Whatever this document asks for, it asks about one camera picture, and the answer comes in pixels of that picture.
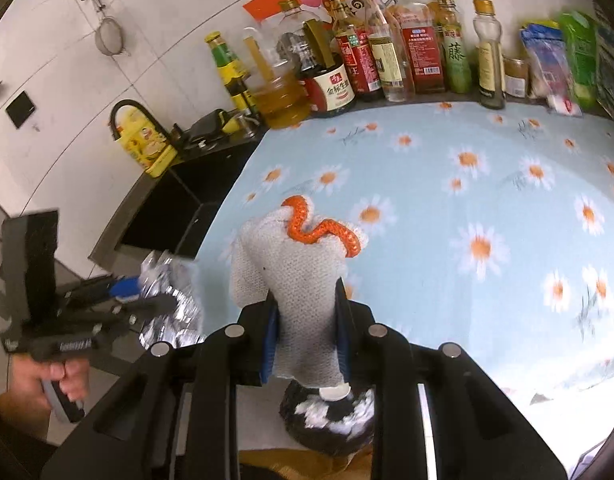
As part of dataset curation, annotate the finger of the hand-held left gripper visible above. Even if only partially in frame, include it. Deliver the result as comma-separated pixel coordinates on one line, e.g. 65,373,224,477
57,272,145,307
62,292,176,335

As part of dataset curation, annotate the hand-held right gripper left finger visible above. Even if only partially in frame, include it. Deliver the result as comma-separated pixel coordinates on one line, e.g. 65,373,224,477
42,292,282,480

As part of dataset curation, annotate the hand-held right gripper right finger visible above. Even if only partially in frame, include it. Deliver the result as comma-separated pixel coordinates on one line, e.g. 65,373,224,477
335,280,570,480

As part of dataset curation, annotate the silver foil bag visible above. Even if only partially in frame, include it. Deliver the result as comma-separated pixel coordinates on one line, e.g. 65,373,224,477
137,252,206,350

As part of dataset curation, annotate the trash bin with black liner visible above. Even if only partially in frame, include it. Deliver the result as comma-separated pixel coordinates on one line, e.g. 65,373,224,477
278,380,376,457

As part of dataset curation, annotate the white knit glove orange trim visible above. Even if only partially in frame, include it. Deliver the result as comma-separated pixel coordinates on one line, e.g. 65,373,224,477
229,194,370,392

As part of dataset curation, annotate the person's left forearm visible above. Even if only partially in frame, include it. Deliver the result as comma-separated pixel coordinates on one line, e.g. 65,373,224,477
0,390,58,480

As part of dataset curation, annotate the person's left hand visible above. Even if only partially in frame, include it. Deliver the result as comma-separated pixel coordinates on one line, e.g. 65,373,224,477
9,356,91,424

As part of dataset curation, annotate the black kitchen sink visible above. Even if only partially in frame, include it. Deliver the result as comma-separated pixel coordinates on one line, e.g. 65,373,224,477
121,160,224,262

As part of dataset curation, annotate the brown fuzzy cloth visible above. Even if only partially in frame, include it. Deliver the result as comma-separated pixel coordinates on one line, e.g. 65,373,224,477
238,446,374,480

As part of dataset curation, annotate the yellow dish soap bottle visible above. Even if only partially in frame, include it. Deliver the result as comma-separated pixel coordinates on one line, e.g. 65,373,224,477
116,110,184,179

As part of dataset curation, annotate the black faucet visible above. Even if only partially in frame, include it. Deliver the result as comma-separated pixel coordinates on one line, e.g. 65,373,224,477
109,99,162,142

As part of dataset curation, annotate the black and yellow tool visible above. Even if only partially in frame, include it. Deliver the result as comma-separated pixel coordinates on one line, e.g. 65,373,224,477
179,108,240,150

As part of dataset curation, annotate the light blue daisy tablecloth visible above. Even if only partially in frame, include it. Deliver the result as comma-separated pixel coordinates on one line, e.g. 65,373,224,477
189,100,614,411

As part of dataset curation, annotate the metal mesh strainer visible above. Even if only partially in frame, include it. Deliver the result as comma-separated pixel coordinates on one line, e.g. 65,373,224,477
94,15,128,57

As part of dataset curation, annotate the green label bottle yellow cap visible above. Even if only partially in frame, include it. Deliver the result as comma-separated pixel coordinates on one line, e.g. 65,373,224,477
205,31,258,117

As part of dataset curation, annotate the clear jug of yellow oil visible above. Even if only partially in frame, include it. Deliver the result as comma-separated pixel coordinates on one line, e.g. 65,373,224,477
243,27,312,129

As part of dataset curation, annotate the dark sauce jug white label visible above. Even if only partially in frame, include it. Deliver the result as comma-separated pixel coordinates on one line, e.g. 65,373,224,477
298,19,358,119

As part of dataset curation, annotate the clear bottle beige label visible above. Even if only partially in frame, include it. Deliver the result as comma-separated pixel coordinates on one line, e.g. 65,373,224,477
356,0,416,104

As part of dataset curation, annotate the dark bottle red label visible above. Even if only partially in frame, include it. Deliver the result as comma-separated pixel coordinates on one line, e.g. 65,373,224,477
323,0,386,102

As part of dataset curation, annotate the small clear bottle yellow cap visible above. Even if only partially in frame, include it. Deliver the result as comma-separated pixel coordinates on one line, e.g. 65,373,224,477
278,0,314,63

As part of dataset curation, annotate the clear bottle red label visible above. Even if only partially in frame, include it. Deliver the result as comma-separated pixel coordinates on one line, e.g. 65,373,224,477
388,0,446,94

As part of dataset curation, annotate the green bottle gold cap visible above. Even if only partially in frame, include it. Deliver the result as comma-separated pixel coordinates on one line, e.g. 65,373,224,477
433,0,474,94

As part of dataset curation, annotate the small brown jar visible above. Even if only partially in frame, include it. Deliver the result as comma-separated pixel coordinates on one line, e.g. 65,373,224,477
503,55,531,99

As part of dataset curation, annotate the slim clear bottle gold cap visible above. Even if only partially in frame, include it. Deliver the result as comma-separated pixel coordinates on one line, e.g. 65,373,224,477
471,0,506,111

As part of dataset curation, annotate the small red and white packet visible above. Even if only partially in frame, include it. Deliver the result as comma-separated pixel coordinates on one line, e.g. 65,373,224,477
547,94,584,117

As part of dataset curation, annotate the blue and white packet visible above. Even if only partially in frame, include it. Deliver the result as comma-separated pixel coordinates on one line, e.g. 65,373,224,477
518,20,574,102

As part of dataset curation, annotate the green packet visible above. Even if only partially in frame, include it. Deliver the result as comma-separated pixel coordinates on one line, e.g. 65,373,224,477
558,9,601,109

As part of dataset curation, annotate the black wall socket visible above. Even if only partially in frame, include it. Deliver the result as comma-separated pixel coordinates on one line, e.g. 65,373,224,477
5,91,38,129

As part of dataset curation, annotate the wire rack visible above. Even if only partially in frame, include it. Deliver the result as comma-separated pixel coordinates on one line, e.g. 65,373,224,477
593,4,614,133

